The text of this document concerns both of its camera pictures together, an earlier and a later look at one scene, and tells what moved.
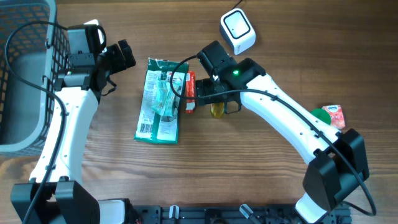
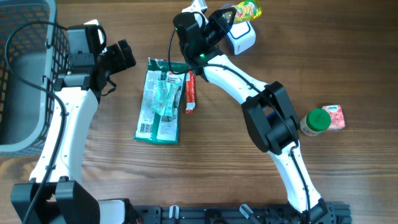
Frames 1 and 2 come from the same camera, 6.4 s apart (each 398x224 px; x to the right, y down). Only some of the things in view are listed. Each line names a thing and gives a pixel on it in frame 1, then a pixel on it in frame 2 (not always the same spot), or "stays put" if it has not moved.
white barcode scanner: (237, 31) stays put
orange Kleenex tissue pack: (336, 115) stays put
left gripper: (117, 64) stays put
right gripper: (204, 87) → (215, 20)
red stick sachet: (190, 82) stays put
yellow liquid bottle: (217, 109) → (246, 10)
